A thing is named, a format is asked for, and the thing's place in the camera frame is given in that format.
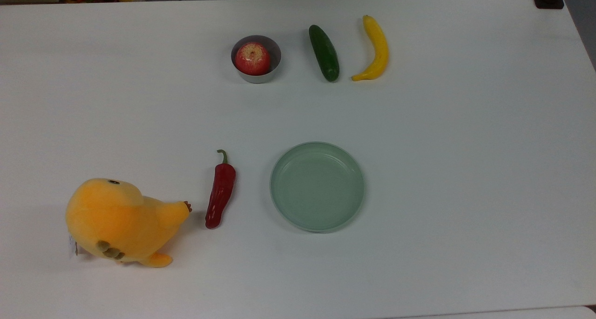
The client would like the red apple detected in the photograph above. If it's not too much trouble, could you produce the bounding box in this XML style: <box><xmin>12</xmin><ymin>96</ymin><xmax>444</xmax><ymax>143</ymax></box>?
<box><xmin>234</xmin><ymin>42</ymin><xmax>271</xmax><ymax>76</ymax></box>

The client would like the pale green round plate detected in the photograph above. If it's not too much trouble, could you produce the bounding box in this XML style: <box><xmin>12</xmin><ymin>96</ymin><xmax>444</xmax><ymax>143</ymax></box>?
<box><xmin>270</xmin><ymin>142</ymin><xmax>365</xmax><ymax>233</ymax></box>

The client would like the small grey round bowl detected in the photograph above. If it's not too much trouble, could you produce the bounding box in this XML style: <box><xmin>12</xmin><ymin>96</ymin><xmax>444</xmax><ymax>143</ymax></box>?
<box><xmin>231</xmin><ymin>35</ymin><xmax>282</xmax><ymax>84</ymax></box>

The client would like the red chili pepper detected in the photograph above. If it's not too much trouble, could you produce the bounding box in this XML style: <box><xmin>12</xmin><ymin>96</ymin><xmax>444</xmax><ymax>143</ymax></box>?
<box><xmin>205</xmin><ymin>149</ymin><xmax>237</xmax><ymax>230</ymax></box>

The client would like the green cucumber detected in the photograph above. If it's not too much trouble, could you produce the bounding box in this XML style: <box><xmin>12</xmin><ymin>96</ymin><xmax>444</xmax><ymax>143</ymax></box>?
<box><xmin>309</xmin><ymin>25</ymin><xmax>340</xmax><ymax>82</ymax></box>

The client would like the yellow banana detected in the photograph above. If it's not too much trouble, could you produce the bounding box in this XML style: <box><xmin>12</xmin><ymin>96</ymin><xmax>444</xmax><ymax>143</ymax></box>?
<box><xmin>352</xmin><ymin>15</ymin><xmax>389</xmax><ymax>82</ymax></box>

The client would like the orange plush dinosaur toy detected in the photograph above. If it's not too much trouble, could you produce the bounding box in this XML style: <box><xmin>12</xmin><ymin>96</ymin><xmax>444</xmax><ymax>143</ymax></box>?
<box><xmin>65</xmin><ymin>178</ymin><xmax>193</xmax><ymax>268</ymax></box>

